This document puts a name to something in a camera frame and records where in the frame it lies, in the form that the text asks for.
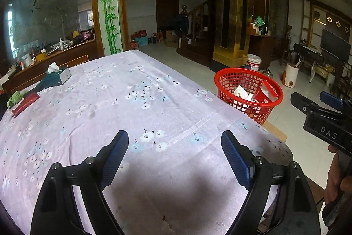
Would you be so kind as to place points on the wooden counter with clutter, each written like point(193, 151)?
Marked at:
point(81, 53)

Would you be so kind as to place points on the red flat pouch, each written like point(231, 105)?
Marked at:
point(28, 100)

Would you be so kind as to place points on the white plastic bucket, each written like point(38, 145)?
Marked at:
point(253, 62)

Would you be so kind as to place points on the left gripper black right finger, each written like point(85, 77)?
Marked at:
point(294, 210)

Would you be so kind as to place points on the red white carton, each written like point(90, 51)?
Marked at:
point(265, 93)

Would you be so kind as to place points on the cardboard sheet on floor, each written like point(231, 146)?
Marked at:
point(275, 131)

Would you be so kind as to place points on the white orange jug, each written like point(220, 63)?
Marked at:
point(289, 76)

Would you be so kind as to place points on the green cloth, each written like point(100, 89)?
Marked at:
point(16, 98)

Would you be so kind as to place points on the person's right hand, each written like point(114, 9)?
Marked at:
point(336, 181)

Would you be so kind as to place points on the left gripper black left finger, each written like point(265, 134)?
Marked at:
point(56, 211)

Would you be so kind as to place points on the dark green tissue box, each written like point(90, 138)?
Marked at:
point(55, 76)

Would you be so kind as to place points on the red plastic mesh basket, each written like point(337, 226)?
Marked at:
point(248, 91)

